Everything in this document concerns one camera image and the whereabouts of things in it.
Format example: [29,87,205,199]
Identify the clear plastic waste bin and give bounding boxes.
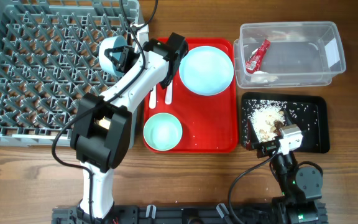
[233,21,346,89]

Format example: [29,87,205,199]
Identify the green saucer bowl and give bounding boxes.
[143,113,183,151]

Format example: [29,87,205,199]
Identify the light blue small bowl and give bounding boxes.
[98,35,127,78]

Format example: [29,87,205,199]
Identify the black plastic waste tray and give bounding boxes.
[241,92,331,154]

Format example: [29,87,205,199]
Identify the grey plastic dishwasher rack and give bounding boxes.
[0,0,144,147]

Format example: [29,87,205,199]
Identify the red snack wrapper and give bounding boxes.
[246,39,270,74]

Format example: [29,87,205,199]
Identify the large light blue plate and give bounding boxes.
[179,46,234,96]

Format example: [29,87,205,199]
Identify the white plastic fork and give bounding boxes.
[165,81,173,105]

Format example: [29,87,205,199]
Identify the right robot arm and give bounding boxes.
[248,111,328,223]

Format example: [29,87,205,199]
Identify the white plastic spoon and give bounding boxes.
[149,86,157,109]

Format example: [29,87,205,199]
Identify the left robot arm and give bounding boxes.
[70,33,188,223]

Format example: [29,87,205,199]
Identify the red plastic serving tray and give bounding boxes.
[144,38,239,154]

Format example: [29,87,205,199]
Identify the rice and meat leftovers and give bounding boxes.
[250,105,285,142]

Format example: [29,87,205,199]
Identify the yellow plastic cup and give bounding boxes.
[97,117,111,129]

